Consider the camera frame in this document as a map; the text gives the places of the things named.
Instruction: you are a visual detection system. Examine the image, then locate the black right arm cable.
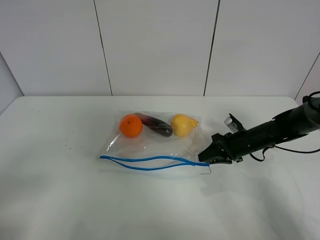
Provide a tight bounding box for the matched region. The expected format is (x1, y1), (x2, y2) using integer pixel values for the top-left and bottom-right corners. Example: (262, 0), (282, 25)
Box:
(249, 91), (320, 162)

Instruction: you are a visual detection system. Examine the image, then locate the purple eggplant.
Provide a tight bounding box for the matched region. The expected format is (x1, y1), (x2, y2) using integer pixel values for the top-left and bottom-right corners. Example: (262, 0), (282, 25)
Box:
(134, 112), (173, 138)

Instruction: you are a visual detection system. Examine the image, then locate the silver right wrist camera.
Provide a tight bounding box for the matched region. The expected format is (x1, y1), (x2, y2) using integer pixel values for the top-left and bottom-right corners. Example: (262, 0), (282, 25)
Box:
(224, 113), (245, 133)

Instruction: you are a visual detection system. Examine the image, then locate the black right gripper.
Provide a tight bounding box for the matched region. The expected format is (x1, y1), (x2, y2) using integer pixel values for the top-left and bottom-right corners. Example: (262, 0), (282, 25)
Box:
(198, 133), (243, 165)

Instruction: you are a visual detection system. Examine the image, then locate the yellow pear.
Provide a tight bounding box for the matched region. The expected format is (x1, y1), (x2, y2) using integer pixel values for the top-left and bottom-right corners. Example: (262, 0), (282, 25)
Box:
(171, 114), (198, 137)

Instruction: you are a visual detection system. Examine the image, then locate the orange fruit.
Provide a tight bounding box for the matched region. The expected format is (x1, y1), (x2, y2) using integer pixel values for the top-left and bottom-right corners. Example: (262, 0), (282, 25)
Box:
(119, 114), (143, 138)

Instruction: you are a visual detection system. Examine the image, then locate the clear zip bag blue seal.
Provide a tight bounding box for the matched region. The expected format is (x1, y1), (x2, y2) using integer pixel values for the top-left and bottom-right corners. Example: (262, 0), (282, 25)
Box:
(97, 110), (212, 175)

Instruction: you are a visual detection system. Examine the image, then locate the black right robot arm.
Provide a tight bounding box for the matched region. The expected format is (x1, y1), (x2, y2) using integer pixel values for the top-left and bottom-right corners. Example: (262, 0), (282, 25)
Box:
(198, 91), (320, 165)

